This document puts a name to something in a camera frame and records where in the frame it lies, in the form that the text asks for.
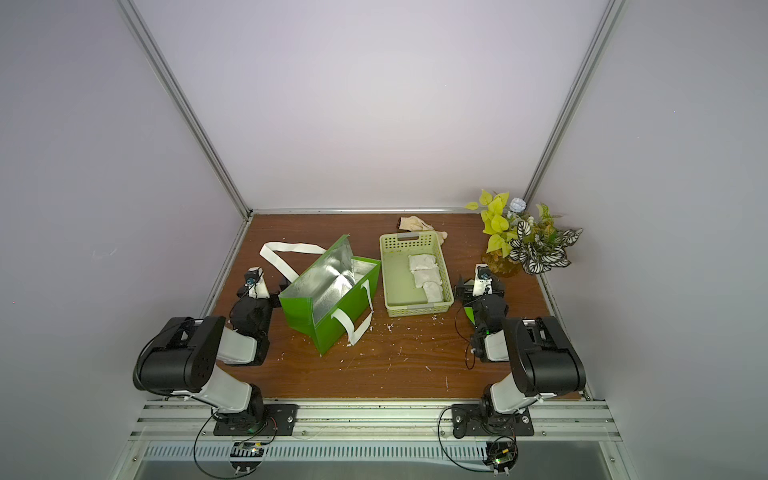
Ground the white ice pack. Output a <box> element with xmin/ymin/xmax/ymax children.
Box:
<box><xmin>422</xmin><ymin>281</ymin><xmax>443</xmax><ymax>303</ymax></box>
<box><xmin>408</xmin><ymin>254</ymin><xmax>439</xmax><ymax>272</ymax></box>
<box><xmin>412</xmin><ymin>268</ymin><xmax>442</xmax><ymax>288</ymax></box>

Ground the green insulated delivery bag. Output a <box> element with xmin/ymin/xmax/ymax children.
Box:
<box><xmin>260</xmin><ymin>235</ymin><xmax>381</xmax><ymax>355</ymax></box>

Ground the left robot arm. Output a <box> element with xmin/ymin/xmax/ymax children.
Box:
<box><xmin>132</xmin><ymin>267</ymin><xmax>278</xmax><ymax>432</ymax></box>

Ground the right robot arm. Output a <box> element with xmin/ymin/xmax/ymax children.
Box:
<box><xmin>455</xmin><ymin>274</ymin><xmax>586</xmax><ymax>420</ymax></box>

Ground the potted plant in amber vase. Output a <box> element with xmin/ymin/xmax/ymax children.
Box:
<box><xmin>465</xmin><ymin>190</ymin><xmax>583</xmax><ymax>276</ymax></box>

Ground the pale green plastic basket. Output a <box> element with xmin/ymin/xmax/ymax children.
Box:
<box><xmin>379</xmin><ymin>231</ymin><xmax>454</xmax><ymax>318</ymax></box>

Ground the beige knitted glove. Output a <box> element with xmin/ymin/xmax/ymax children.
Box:
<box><xmin>398</xmin><ymin>216</ymin><xmax>448</xmax><ymax>244</ymax></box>

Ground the left controller board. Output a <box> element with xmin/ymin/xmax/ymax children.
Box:
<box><xmin>229</xmin><ymin>442</ymin><xmax>266</xmax><ymax>478</ymax></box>

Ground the controller board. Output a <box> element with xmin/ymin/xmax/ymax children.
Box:
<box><xmin>484</xmin><ymin>436</ymin><xmax>519</xmax><ymax>476</ymax></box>
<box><xmin>229</xmin><ymin>442</ymin><xmax>266</xmax><ymax>478</ymax></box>

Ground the right controller board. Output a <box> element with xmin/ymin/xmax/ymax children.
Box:
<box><xmin>484</xmin><ymin>436</ymin><xmax>519</xmax><ymax>476</ymax></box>

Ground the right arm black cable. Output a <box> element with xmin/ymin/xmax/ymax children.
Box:
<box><xmin>437</xmin><ymin>406</ymin><xmax>499</xmax><ymax>474</ymax></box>

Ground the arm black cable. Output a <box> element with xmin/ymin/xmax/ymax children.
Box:
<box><xmin>437</xmin><ymin>406</ymin><xmax>499</xmax><ymax>474</ymax></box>
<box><xmin>192</xmin><ymin>413</ymin><xmax>268</xmax><ymax>480</ymax></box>

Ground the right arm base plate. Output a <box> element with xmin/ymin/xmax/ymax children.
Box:
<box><xmin>450</xmin><ymin>403</ymin><xmax>535</xmax><ymax>439</ymax></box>

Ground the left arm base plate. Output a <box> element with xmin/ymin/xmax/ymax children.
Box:
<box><xmin>213</xmin><ymin>403</ymin><xmax>299</xmax><ymax>437</ymax></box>

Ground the aluminium front rail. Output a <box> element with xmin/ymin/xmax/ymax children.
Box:
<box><xmin>129</xmin><ymin>399</ymin><xmax>621</xmax><ymax>442</ymax></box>

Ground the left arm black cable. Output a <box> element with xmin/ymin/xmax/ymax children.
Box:
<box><xmin>192</xmin><ymin>413</ymin><xmax>268</xmax><ymax>480</ymax></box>

